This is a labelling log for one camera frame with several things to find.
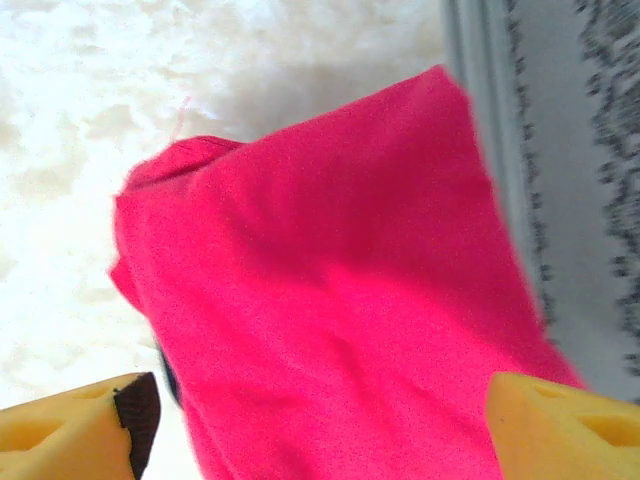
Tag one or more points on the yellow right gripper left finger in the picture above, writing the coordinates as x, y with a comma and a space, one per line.
65, 440

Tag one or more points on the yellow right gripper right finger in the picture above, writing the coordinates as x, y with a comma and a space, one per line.
560, 440

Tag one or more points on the red t-shirt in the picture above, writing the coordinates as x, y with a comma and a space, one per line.
325, 250

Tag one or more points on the aluminium side rail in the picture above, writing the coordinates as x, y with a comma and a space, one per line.
480, 50

